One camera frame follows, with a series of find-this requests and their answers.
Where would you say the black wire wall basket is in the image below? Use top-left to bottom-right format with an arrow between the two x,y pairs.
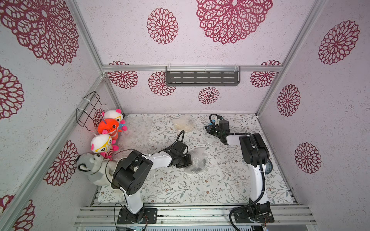
75,91 -> 107,132

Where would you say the white plush with blue dots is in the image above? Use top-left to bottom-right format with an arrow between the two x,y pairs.
103,109 -> 128,131

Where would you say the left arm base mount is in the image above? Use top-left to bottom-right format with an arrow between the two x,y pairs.
117,208 -> 158,225

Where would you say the grey slotted wall shelf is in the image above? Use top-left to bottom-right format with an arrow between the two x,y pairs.
165,67 -> 241,87

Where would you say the red monster plush toy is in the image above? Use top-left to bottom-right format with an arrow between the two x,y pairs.
97,118 -> 120,140

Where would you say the grey plush koala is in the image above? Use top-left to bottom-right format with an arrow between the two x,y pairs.
77,153 -> 117,186

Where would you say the cream plate with black flowers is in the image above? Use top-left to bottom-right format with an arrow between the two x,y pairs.
173,115 -> 195,133

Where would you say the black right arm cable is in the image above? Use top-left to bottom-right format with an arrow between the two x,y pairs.
209,113 -> 267,231

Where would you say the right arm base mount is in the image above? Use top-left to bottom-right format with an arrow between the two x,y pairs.
233,201 -> 275,224

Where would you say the blue floral ceramic plate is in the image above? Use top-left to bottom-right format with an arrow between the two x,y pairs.
264,159 -> 273,175

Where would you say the white plush with striped shirt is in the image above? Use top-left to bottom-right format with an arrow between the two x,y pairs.
90,134 -> 119,159

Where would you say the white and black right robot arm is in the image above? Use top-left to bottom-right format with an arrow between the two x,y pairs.
205,115 -> 270,204

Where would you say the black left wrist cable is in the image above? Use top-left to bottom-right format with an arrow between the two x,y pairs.
164,129 -> 187,152

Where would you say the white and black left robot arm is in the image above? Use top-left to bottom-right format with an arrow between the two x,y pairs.
111,141 -> 192,215

